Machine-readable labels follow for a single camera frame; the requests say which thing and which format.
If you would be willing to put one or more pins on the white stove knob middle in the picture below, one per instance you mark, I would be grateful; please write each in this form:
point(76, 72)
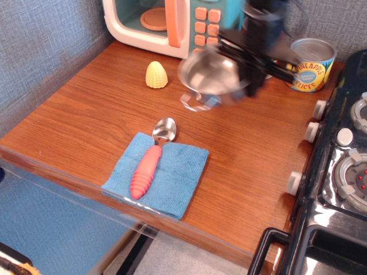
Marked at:
point(311, 131)

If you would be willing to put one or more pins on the tomato sauce can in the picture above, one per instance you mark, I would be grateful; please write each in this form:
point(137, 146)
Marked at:
point(244, 25)

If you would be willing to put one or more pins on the blue towel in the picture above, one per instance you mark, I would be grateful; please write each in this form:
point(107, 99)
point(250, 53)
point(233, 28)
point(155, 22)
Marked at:
point(175, 180)

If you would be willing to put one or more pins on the white stove knob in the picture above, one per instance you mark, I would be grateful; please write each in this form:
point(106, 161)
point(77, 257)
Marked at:
point(319, 109)
point(293, 183)
point(311, 131)

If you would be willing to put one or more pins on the pineapple slices can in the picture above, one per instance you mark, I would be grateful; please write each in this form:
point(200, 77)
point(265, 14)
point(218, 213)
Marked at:
point(317, 60)

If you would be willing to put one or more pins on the yellow toy corn piece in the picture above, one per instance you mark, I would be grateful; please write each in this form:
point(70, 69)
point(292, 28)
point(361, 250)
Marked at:
point(156, 76)

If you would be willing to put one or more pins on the stainless steel pot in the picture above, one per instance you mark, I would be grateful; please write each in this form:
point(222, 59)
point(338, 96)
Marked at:
point(212, 80)

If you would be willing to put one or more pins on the white stove knob top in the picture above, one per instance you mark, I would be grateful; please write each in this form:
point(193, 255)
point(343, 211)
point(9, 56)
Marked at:
point(319, 109)

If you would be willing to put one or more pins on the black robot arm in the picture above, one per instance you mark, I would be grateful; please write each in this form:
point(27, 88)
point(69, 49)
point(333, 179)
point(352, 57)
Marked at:
point(266, 7)

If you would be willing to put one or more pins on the black toy stove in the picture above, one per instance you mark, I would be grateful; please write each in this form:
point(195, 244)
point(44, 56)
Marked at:
point(328, 220)

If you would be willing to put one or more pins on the white stove knob bottom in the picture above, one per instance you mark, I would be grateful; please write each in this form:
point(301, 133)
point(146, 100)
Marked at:
point(293, 183)

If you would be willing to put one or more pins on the spoon with pink handle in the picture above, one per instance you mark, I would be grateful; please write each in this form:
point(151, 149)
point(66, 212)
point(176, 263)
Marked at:
point(164, 132)

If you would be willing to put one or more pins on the teal toy microwave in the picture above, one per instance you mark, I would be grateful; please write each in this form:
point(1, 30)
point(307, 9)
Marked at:
point(176, 28)

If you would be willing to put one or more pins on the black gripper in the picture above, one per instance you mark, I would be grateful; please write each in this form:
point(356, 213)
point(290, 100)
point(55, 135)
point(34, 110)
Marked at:
point(231, 43)

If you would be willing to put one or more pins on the orange fuzzy object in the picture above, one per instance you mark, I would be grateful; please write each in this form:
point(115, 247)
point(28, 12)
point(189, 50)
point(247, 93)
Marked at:
point(24, 269)

